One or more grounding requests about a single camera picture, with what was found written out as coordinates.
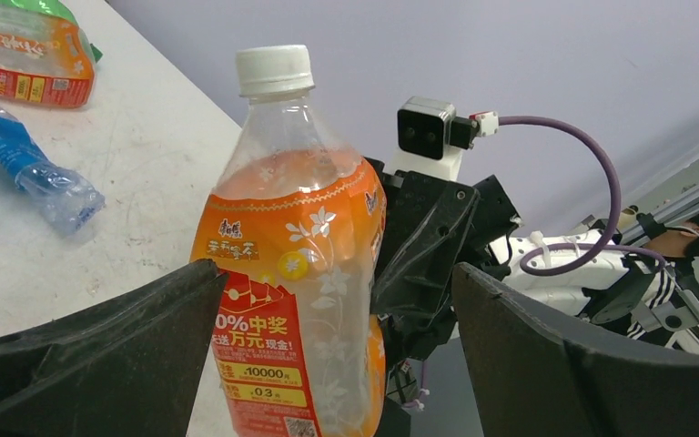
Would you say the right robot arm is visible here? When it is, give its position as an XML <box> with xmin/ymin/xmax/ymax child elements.
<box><xmin>364</xmin><ymin>172</ymin><xmax>699</xmax><ymax>387</ymax></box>

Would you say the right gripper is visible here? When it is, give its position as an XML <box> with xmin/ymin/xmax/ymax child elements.
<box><xmin>370</xmin><ymin>170</ymin><xmax>520</xmax><ymax>372</ymax></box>

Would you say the large orange tea bottle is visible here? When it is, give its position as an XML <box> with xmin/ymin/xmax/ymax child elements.
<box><xmin>191</xmin><ymin>45</ymin><xmax>386</xmax><ymax>436</ymax></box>

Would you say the aluminium table edge rail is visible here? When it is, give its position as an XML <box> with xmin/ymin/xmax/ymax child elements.
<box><xmin>614</xmin><ymin>120</ymin><xmax>699</xmax><ymax>230</ymax></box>

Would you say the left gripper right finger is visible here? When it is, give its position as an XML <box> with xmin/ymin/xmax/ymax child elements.
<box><xmin>451</xmin><ymin>263</ymin><xmax>699</xmax><ymax>436</ymax></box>

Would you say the green plastic bottle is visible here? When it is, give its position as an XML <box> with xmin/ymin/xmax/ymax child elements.
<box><xmin>0</xmin><ymin>0</ymin><xmax>103</xmax><ymax>63</ymax></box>

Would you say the blue label crushed water bottle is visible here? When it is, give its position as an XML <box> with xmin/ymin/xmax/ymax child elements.
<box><xmin>0</xmin><ymin>107</ymin><xmax>106</xmax><ymax>236</ymax></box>

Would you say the person in striped shirt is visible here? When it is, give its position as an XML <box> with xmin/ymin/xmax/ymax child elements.
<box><xmin>616</xmin><ymin>213</ymin><xmax>699</xmax><ymax>354</ymax></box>

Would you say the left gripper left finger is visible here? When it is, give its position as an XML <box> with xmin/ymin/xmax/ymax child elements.
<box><xmin>0</xmin><ymin>259</ymin><xmax>228</xmax><ymax>436</ymax></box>

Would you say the crushed orange tea bottle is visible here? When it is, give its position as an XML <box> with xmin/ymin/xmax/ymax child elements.
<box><xmin>0</xmin><ymin>2</ymin><xmax>97</xmax><ymax>108</ymax></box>

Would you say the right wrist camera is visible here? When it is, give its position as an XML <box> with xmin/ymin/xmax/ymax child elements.
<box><xmin>390</xmin><ymin>97</ymin><xmax>462</xmax><ymax>181</ymax></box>

